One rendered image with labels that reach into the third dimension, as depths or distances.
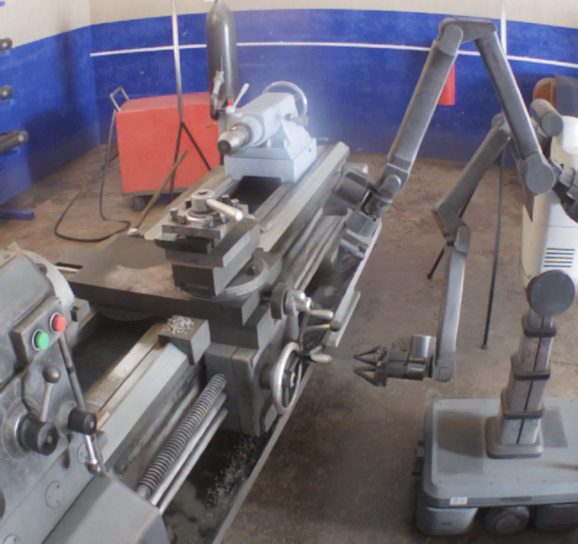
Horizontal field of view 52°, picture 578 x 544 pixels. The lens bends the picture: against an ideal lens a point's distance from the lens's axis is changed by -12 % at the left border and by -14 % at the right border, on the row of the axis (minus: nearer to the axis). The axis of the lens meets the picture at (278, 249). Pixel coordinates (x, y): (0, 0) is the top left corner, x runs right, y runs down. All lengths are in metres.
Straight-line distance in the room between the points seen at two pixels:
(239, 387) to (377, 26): 4.29
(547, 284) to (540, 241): 0.14
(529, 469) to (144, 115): 3.58
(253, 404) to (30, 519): 0.85
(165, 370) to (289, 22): 4.54
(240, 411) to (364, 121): 4.29
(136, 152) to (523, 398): 3.47
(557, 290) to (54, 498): 1.38
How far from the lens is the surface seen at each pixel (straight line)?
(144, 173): 4.81
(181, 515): 1.84
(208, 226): 1.62
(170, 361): 1.67
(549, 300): 1.84
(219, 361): 1.75
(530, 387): 2.07
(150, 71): 6.49
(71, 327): 1.45
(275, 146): 2.73
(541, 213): 1.71
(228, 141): 2.40
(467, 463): 2.17
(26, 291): 1.10
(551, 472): 2.19
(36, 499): 1.20
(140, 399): 1.55
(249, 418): 1.84
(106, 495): 1.33
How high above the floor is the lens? 1.77
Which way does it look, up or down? 26 degrees down
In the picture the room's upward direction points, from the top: 3 degrees counter-clockwise
